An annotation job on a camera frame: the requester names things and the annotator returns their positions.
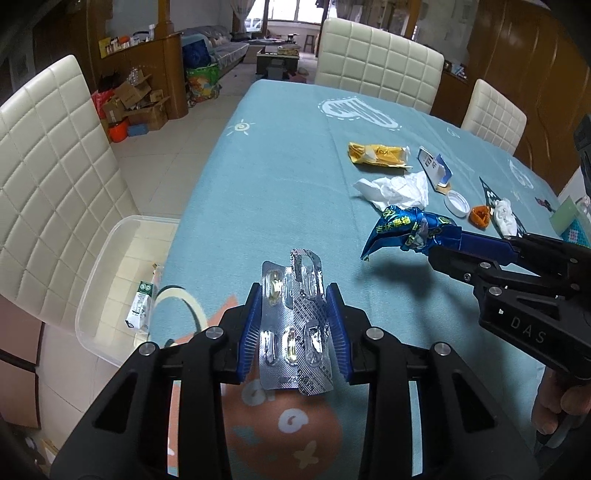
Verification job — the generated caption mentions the pile of cardboard boxes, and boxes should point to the pile of cardboard boxes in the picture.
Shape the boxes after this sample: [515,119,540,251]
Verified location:
[100,69,172,132]

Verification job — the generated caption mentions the blue bundle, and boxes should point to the blue bundle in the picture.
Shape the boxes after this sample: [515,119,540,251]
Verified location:
[181,34,211,70]

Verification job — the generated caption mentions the white round lid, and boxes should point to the white round lid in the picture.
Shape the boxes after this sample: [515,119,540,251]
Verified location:
[444,190,472,217]

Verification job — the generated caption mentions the clear plastic bin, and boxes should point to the clear plastic bin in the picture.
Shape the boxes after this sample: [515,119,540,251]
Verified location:
[75,215,183,370]

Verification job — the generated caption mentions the dark coffee table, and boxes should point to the dark coffee table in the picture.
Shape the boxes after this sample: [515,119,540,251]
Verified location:
[255,44,301,75]

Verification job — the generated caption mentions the colourful patterned cloth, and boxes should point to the colourful patterned cloth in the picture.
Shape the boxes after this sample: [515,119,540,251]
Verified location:
[561,217,591,250]

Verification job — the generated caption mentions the patterned curtain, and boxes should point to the patterned curtain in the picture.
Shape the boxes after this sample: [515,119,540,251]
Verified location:
[229,0,252,33]

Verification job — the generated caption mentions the window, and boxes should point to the window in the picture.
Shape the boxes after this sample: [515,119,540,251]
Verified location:
[263,0,324,24]

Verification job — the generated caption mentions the large cream quilted chair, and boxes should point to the large cream quilted chair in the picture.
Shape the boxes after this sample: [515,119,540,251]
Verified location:
[0,54,134,344]

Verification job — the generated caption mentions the white tissue ball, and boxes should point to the white tissue ball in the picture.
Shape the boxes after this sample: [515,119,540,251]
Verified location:
[491,198,522,237]

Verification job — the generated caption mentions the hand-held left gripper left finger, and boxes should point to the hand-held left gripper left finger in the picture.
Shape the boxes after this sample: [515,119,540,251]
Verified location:
[50,281,264,480]

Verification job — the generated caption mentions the red bag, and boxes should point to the red bag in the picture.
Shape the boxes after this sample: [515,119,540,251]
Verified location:
[90,90,114,121]

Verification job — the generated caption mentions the wooden partition counter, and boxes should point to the wooden partition counter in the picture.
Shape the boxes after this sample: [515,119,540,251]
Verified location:
[97,34,190,121]

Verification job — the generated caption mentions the wooden wardrobe doors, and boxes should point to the wooden wardrobe doors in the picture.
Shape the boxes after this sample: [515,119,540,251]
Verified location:
[466,0,591,195]

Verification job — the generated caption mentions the colorful printed bag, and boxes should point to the colorful printed bag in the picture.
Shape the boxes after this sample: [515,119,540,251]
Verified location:
[186,64,221,103]

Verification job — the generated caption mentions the blue snack wrapper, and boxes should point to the blue snack wrapper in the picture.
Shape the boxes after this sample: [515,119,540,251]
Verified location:
[360,204,462,263]

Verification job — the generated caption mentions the orange wrapper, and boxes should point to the orange wrapper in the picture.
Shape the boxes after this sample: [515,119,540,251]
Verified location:
[468,205,493,228]

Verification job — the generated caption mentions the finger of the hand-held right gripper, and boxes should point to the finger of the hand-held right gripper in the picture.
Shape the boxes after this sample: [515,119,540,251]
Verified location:
[431,226,591,278]
[427,244,533,297]

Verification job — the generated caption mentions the small blue white carton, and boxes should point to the small blue white carton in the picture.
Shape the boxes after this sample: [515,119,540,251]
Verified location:
[417,147,454,191]

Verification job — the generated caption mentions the white tissue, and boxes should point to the white tissue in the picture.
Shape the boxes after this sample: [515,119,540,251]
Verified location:
[353,171,430,210]

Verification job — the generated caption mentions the person's right hand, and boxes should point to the person's right hand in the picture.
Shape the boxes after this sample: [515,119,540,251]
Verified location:
[531,369,591,437]

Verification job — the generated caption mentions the narrow cream quilted chair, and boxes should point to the narrow cream quilted chair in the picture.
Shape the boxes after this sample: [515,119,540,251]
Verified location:
[461,78,528,155]

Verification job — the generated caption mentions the row of small containers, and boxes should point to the row of small containers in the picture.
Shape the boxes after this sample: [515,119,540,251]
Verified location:
[99,30,155,58]

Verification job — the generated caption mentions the grey sofa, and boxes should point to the grey sofa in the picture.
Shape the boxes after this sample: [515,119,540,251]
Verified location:
[178,25,252,70]

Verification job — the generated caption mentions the low wooden cabinet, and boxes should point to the low wooden cabinet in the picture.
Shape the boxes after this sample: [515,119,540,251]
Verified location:
[431,69,476,127]

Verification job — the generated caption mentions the wide cream quilted chair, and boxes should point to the wide cream quilted chair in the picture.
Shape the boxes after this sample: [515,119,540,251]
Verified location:
[315,18,445,115]

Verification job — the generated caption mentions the green white milk carton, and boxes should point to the green white milk carton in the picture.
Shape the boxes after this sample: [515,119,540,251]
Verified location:
[126,265,162,333]

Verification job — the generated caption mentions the silver blister pack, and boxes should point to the silver blister pack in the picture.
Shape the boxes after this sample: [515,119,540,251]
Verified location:
[259,248,335,397]

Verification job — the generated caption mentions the yellow snack wrapper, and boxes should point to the yellow snack wrapper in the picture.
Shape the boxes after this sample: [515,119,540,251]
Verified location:
[347,141,413,171]

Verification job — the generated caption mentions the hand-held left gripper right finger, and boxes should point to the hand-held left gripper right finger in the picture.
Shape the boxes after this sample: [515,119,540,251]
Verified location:
[324,281,541,480]

